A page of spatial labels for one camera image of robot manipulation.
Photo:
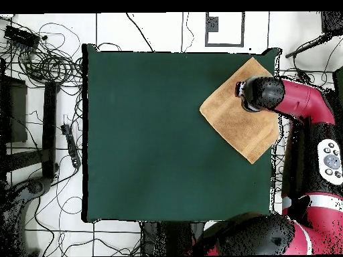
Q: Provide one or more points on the tan terry towel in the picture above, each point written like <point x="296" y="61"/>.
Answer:
<point x="235" y="125"/>

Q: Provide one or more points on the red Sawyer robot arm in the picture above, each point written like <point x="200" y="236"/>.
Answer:
<point x="302" y="99"/>

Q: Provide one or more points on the dark flat panel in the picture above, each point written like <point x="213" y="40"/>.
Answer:
<point x="16" y="112"/>

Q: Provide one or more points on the black power adapter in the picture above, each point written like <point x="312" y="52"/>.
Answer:
<point x="302" y="75"/>

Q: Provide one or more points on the black rod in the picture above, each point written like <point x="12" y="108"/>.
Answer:
<point x="308" y="45"/>

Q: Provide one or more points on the black corner box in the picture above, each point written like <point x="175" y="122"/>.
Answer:
<point x="332" y="22"/>

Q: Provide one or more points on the dark green table cloth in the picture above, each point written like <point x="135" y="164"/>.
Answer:
<point x="128" y="160"/>

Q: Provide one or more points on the black power strip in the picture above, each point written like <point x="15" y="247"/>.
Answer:
<point x="71" y="146"/>

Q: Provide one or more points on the black stand bar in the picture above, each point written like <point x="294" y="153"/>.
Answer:
<point x="49" y="128"/>

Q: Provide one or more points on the black electronics box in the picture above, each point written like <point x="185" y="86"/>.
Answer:
<point x="21" y="36"/>

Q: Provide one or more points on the grey rounded base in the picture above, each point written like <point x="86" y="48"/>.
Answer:
<point x="16" y="203"/>

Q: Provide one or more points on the grey square frame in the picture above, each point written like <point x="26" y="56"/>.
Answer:
<point x="242" y="29"/>

